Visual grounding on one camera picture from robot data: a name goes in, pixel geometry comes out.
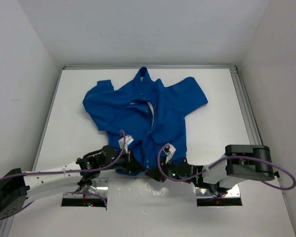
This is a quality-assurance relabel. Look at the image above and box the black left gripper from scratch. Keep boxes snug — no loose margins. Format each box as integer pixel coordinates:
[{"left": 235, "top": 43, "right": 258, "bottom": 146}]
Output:
[{"left": 100, "top": 148, "right": 145, "bottom": 173}]

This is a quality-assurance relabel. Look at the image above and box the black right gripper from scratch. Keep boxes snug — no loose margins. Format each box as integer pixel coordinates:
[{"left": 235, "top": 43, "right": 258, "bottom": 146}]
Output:
[{"left": 146, "top": 156, "right": 193, "bottom": 184}]

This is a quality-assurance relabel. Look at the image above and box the blue zip-up jacket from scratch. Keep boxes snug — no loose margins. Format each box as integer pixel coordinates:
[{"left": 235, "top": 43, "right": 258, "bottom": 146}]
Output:
[{"left": 82, "top": 67, "right": 208, "bottom": 170}]

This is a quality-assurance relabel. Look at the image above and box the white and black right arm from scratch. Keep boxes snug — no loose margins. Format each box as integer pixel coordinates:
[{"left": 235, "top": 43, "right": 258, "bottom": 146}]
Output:
[{"left": 145, "top": 144, "right": 275, "bottom": 197}]

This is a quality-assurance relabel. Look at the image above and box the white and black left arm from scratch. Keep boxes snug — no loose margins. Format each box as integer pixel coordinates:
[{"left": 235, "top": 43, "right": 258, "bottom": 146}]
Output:
[{"left": 0, "top": 145, "right": 145, "bottom": 220}]

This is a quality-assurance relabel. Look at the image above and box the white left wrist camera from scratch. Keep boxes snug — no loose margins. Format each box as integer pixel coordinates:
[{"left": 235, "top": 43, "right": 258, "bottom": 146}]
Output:
[{"left": 118, "top": 135, "right": 134, "bottom": 149}]

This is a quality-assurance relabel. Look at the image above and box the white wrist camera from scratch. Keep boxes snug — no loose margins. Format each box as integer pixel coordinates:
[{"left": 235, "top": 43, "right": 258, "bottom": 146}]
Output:
[
  {"left": 118, "top": 135, "right": 134, "bottom": 149},
  {"left": 163, "top": 144, "right": 176, "bottom": 163}
]

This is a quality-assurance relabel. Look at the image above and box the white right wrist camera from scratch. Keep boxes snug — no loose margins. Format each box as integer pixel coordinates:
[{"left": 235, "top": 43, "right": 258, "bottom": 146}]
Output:
[{"left": 163, "top": 144, "right": 176, "bottom": 163}]

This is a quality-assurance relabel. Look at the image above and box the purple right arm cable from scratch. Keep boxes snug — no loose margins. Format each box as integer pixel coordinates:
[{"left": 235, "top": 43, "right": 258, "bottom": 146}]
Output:
[{"left": 157, "top": 145, "right": 296, "bottom": 191}]

